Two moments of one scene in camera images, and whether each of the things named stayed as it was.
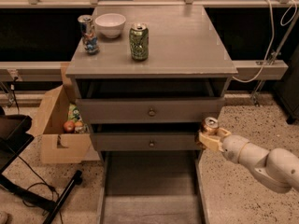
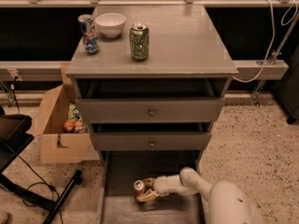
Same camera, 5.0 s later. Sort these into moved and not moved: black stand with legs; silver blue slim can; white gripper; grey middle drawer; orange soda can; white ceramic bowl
Moved: white gripper; orange soda can
Not moved: white ceramic bowl; black stand with legs; grey middle drawer; silver blue slim can
